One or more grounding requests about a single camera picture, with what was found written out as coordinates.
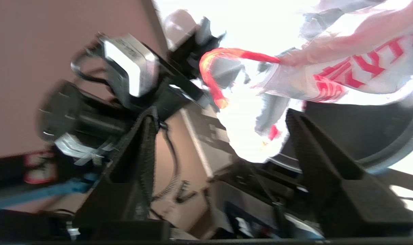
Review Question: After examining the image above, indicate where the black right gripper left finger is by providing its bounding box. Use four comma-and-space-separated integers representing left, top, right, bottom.
74, 106, 160, 226

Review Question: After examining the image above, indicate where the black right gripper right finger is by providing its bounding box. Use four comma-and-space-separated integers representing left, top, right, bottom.
285, 108, 413, 236

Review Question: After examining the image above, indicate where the grey door frame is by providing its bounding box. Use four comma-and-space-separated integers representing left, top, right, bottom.
141, 0, 170, 52

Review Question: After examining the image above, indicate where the dark grey robot chassis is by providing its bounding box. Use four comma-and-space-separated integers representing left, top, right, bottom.
179, 102, 329, 241

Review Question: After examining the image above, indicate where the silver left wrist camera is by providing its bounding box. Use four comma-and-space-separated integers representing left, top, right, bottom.
99, 33, 160, 107

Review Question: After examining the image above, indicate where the white red-printed trash bag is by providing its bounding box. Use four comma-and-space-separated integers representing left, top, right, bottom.
199, 0, 413, 164

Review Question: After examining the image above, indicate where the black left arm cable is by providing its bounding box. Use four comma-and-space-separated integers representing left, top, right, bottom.
69, 50, 180, 202

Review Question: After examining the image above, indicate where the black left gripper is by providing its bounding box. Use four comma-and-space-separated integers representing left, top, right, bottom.
158, 17, 228, 113

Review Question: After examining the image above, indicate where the black round trash bin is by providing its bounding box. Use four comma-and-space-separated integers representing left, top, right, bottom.
278, 34, 413, 172

